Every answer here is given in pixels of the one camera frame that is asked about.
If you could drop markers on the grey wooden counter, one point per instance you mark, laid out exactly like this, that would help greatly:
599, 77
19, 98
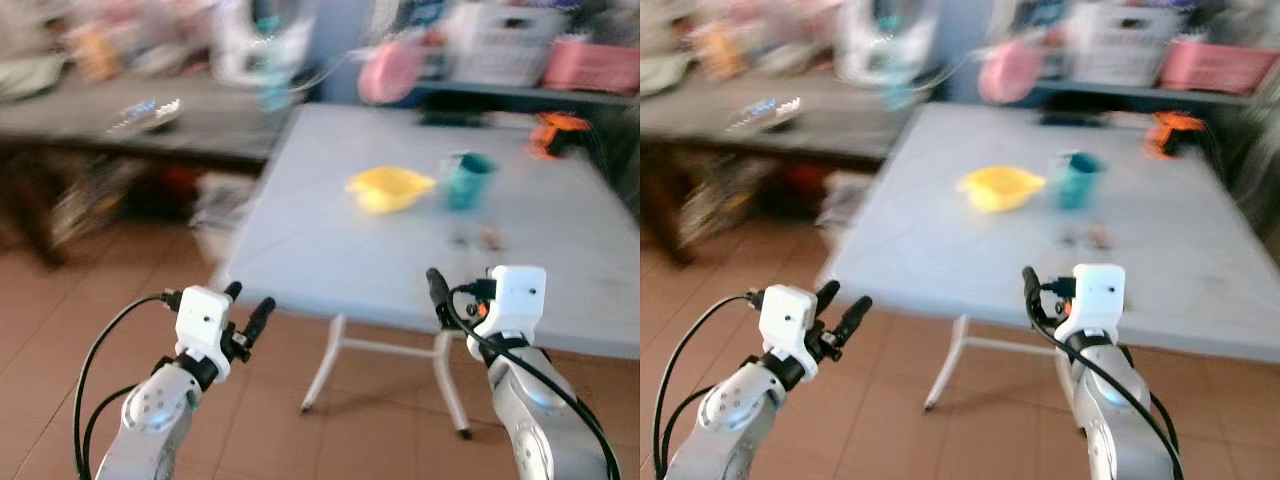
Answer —
60, 125
690, 125

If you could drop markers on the orange and black device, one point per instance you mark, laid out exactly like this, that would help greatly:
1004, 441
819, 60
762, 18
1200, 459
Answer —
560, 135
1175, 135

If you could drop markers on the teal plastic cup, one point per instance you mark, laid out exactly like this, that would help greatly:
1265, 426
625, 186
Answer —
1078, 185
468, 185

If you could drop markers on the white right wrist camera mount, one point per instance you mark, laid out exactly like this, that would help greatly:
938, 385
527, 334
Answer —
515, 300
1098, 295

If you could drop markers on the pink round plastic lid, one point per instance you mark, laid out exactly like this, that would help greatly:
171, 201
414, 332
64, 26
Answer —
390, 72
1010, 73

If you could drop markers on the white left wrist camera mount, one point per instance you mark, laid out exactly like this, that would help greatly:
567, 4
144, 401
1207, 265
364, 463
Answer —
203, 320
788, 320

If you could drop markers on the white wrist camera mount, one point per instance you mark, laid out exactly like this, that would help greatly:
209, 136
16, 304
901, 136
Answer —
1098, 295
788, 320
203, 320
515, 300

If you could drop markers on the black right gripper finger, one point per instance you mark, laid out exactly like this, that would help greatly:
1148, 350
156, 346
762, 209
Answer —
1034, 292
441, 292

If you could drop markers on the white plastic basket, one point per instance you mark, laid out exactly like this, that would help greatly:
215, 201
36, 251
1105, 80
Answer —
1120, 45
505, 45

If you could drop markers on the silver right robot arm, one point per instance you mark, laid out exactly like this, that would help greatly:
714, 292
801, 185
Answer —
1110, 420
522, 400

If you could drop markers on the pink plastic basket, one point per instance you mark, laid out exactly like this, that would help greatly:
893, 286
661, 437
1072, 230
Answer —
1220, 68
595, 65

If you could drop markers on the yellow plastic bowl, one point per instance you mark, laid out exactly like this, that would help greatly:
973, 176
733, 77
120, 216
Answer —
390, 190
1000, 190

